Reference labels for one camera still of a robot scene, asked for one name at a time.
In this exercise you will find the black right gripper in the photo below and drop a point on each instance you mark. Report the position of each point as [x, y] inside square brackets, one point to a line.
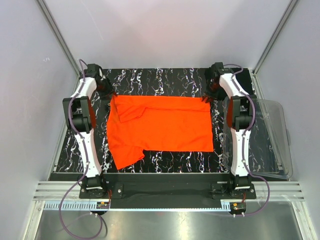
[214, 95]

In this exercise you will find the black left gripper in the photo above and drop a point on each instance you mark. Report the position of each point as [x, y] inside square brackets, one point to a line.
[110, 89]

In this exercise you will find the orange t shirt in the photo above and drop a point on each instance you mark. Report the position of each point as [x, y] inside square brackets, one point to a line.
[139, 123]

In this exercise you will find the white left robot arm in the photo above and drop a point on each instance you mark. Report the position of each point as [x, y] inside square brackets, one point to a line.
[80, 119]

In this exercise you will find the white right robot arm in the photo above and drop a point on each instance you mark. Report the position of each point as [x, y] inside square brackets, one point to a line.
[241, 114]

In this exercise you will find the folded black t shirt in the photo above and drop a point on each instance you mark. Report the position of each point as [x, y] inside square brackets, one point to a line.
[244, 79]

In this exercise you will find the clear plastic bin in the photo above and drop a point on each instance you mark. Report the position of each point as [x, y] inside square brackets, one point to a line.
[269, 152]

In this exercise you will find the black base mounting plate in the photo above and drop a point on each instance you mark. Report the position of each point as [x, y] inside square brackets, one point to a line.
[172, 188]

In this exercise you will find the right orange connector block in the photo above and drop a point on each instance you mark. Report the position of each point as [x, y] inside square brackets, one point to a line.
[239, 205]

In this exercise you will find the orange connector block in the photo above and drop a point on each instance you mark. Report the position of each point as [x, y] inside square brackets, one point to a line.
[239, 205]
[102, 205]

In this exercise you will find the left orange connector block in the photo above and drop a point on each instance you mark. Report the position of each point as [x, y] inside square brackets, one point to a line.
[102, 205]

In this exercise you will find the right aluminium frame post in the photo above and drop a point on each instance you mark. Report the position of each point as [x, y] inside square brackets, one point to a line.
[276, 34]

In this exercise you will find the aluminium frame post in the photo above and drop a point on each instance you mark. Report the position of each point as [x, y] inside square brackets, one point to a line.
[276, 34]
[43, 7]

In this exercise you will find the left aluminium frame post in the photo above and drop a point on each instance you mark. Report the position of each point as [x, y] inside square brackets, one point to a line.
[43, 7]

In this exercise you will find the slotted cable duct rail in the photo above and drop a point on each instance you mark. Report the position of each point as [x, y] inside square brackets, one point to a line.
[214, 206]

